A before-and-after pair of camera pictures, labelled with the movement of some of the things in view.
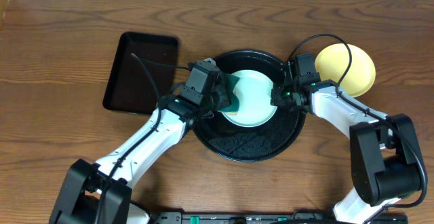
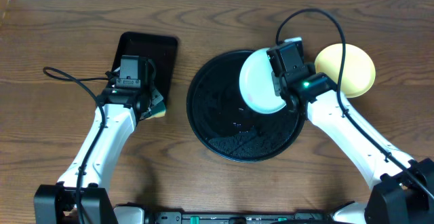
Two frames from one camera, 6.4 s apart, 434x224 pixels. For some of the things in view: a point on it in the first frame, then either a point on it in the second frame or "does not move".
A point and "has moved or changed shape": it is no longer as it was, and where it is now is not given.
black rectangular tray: (129, 87) does not move
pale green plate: (253, 91) has moved or changed shape
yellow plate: (332, 62) does not move
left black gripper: (220, 95) to (156, 100)
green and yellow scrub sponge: (233, 108) to (157, 110)
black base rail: (266, 218) does not move
